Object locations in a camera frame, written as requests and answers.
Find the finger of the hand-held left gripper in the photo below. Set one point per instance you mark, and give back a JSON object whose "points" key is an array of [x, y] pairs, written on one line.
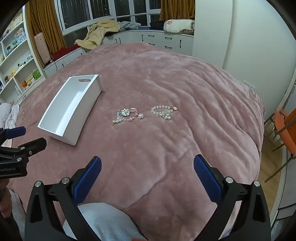
{"points": [[15, 132], [34, 144]]}

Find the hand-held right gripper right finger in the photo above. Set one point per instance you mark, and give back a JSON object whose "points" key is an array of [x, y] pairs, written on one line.
{"points": [[208, 180]]}

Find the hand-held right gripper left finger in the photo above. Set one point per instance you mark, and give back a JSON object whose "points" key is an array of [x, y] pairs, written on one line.
{"points": [[90, 176]]}

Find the white plastic box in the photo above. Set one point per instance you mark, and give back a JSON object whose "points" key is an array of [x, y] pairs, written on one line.
{"points": [[69, 109]]}

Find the silver flower brooch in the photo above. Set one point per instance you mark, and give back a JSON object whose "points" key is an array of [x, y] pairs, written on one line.
{"points": [[140, 115]]}

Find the pale crumpled bedding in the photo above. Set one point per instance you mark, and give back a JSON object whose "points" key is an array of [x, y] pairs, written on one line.
{"points": [[9, 115]]}

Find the person's light grey pants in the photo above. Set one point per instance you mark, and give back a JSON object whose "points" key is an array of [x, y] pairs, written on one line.
{"points": [[104, 222]]}

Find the orange plush toy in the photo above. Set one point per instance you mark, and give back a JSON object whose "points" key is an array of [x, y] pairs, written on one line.
{"points": [[24, 83]]}

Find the pink plush blanket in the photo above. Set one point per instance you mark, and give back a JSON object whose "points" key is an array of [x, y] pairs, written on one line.
{"points": [[161, 150]]}

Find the green box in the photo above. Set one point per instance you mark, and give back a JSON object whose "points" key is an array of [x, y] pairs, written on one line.
{"points": [[36, 74]]}

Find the pink tower heater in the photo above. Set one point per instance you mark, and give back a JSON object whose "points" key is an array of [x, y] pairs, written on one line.
{"points": [[41, 48]]}

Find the white shelf unit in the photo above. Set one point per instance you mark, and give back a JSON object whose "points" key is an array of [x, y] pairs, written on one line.
{"points": [[29, 41]]}

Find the orange chair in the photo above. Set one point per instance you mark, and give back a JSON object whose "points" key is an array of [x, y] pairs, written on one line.
{"points": [[285, 129]]}

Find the red cloth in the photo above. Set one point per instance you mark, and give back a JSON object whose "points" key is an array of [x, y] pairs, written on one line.
{"points": [[62, 52]]}

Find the mustard curtain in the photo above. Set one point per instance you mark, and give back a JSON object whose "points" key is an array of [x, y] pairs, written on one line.
{"points": [[46, 23], [178, 9]]}

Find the yellow fleece blanket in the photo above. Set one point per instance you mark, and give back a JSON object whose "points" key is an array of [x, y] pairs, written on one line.
{"points": [[99, 32]]}

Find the bay window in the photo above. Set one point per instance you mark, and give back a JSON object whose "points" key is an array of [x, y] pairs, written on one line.
{"points": [[76, 14]]}

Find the grey crumpled cloth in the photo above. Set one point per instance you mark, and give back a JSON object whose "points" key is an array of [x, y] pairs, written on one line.
{"points": [[129, 25]]}

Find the floral rolled pillow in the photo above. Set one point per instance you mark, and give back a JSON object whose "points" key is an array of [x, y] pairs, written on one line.
{"points": [[178, 26]]}

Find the dark folded clothes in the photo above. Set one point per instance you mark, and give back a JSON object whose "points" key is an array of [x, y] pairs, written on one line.
{"points": [[157, 25]]}

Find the wall socket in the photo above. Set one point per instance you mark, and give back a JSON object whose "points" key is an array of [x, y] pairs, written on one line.
{"points": [[249, 85]]}

